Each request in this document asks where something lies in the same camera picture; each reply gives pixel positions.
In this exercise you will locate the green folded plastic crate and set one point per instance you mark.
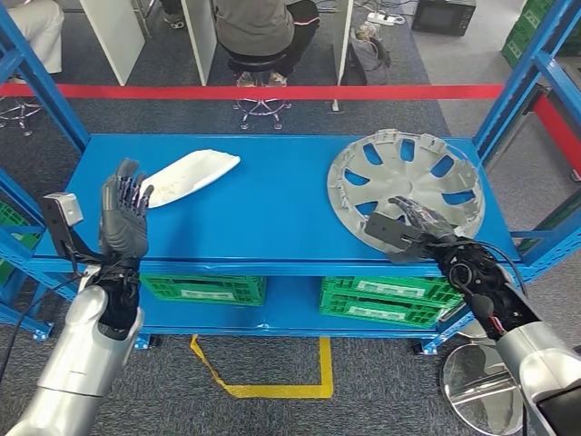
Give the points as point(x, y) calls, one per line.
point(204, 286)
point(345, 301)
point(9, 216)

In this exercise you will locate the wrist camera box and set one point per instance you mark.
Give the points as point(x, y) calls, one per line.
point(56, 219)
point(390, 231)

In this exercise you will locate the grey plastic wheel cover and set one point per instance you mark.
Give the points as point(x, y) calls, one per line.
point(408, 180)

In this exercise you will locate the chrome round stool base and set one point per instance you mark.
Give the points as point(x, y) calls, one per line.
point(476, 391)

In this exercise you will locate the person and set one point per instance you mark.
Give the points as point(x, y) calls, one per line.
point(254, 24)
point(172, 18)
point(32, 30)

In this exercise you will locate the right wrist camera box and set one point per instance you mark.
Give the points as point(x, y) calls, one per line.
point(390, 231)

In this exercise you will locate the dark metal pole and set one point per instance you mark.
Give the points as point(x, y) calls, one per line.
point(558, 219)

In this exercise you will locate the grey bag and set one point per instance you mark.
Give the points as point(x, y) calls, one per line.
point(367, 60)

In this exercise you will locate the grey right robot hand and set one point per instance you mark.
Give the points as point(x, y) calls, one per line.
point(426, 219)

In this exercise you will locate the yellow floor tape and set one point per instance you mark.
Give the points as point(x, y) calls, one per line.
point(325, 367)

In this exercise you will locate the black microwave oven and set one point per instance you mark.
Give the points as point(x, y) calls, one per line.
point(442, 17)

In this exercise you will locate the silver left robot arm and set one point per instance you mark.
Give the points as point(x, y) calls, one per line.
point(86, 355)

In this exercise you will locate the white desk panel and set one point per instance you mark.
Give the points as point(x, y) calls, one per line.
point(113, 30)
point(342, 30)
point(199, 30)

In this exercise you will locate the white power strip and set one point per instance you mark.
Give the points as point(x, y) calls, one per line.
point(385, 18)

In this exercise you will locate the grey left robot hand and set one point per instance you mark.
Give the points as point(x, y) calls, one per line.
point(122, 222)

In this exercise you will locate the white curved plastic part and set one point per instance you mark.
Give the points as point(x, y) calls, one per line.
point(195, 171)

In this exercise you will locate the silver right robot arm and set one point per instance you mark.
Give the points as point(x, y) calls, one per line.
point(522, 349)

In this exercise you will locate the black round stool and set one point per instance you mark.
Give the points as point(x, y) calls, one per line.
point(18, 111)
point(254, 63)

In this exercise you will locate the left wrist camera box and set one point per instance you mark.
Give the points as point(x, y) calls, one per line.
point(56, 219)

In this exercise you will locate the green crate stack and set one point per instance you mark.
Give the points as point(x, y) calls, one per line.
point(527, 30)

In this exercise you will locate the blue metal shelf rack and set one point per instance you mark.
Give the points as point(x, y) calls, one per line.
point(272, 204)

